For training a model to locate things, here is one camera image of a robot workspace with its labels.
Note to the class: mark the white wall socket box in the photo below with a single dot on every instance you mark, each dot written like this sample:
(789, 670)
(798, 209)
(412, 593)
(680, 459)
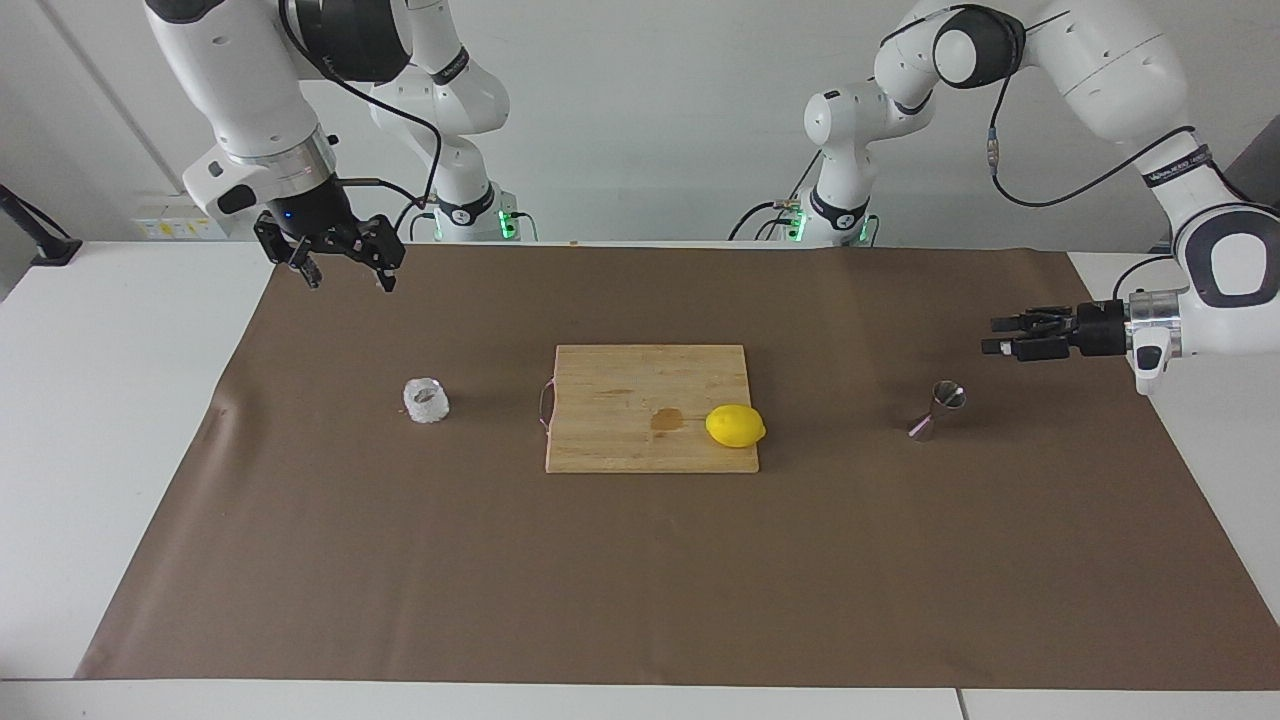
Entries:
(160, 225)

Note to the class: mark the steel double jigger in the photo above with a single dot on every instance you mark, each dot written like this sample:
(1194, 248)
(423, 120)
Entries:
(940, 405)

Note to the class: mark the brown paper table mat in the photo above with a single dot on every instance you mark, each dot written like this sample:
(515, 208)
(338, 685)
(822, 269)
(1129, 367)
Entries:
(640, 560)

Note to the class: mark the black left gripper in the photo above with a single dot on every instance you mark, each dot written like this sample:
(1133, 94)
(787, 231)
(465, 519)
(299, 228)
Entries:
(1102, 328)

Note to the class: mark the clear textured glass cup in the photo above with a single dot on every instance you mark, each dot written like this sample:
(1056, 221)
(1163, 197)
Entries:
(426, 402)

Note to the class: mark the dark grey panel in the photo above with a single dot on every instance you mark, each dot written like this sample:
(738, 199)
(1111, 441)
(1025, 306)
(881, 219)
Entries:
(1262, 175)

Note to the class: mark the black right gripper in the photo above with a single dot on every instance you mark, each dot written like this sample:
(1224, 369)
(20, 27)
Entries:
(318, 215)

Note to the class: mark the yellow lemon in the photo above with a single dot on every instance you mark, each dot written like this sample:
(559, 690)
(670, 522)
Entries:
(735, 426)

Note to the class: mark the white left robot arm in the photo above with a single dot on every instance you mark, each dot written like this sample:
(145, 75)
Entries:
(1120, 60)

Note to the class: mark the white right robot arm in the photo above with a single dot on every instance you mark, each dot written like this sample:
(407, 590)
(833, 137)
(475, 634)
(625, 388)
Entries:
(230, 70)

